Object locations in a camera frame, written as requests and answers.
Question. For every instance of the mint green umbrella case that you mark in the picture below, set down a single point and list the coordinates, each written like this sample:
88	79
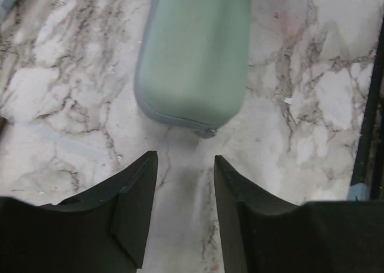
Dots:
192	68

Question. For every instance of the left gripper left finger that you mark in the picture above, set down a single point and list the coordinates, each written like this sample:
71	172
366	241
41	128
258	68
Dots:
102	229

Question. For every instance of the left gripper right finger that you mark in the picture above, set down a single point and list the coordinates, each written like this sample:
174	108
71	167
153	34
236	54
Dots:
261	232

